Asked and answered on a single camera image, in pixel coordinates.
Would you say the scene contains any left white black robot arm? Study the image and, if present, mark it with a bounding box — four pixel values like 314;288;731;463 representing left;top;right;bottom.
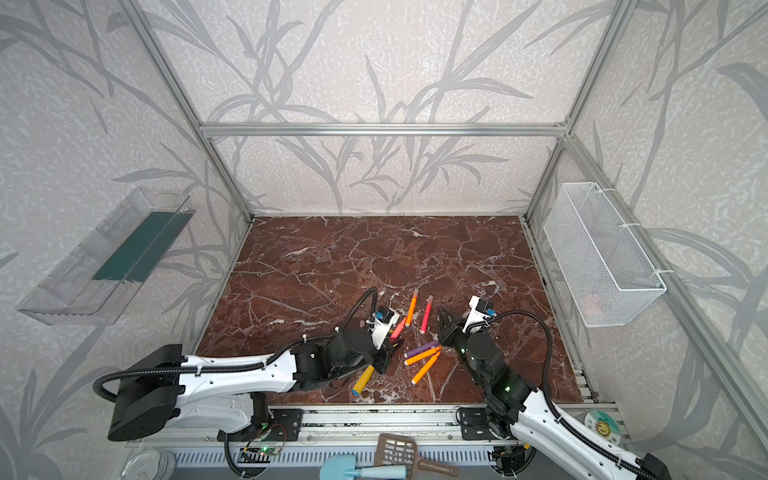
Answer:
92;328;400;442

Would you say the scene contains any brown toy slotted spatula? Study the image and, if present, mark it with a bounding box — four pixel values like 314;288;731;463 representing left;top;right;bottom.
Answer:
373;433;459;479

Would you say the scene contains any orange capped marker lower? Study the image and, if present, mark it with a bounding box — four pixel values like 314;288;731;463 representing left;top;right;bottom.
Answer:
411;352;441;385

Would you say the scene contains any pink marker pen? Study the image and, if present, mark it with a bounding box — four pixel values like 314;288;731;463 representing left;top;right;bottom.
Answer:
419;295;434;334

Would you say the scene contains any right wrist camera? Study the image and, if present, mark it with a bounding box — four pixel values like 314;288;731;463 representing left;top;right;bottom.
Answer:
462;295;497;335

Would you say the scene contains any white wire mesh basket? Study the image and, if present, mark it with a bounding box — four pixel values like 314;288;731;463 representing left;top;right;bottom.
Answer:
544;182;667;328

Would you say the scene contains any yellow-green tape roll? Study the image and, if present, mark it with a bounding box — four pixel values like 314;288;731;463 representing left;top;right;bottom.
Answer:
583;410;622;445

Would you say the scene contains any teal toy shovel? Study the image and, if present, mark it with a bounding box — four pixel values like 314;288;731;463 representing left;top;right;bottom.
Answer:
319;454;408;480

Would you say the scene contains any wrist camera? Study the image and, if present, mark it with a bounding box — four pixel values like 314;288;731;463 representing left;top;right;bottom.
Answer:
462;295;497;335
370;306;400;350

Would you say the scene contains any purple capped marker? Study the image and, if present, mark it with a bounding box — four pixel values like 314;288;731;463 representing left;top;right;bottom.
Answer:
404;341;440;359

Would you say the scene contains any orange capped marker upper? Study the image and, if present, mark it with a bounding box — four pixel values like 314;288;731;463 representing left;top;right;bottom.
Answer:
404;346;442;366

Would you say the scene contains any orange capped marker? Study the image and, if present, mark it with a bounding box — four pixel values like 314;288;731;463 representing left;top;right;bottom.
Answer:
404;346;442;366
411;352;441;385

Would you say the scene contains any yellow toy shovel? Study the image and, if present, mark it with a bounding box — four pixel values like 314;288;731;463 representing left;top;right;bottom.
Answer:
352;365;375;396

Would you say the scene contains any aluminium mounting rail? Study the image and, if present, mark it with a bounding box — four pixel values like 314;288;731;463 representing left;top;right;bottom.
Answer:
124;403;634;451

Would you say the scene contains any clear plastic wall bin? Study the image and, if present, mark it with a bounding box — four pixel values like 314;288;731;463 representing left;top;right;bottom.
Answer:
18;187;196;326

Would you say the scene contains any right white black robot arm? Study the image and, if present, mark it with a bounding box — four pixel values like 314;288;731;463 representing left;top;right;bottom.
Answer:
438;308;671;479

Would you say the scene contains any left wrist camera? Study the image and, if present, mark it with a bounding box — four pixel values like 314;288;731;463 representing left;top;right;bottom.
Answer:
370;306;400;350

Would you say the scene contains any red marker pen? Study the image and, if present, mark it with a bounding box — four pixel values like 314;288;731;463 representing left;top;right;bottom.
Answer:
390;319;406;341

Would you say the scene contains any clear round dish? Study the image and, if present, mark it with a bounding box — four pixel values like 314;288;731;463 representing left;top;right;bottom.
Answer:
119;449;177;480

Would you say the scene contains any orange marker pen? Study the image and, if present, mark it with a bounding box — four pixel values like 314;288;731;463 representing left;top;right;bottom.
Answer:
405;288;419;327

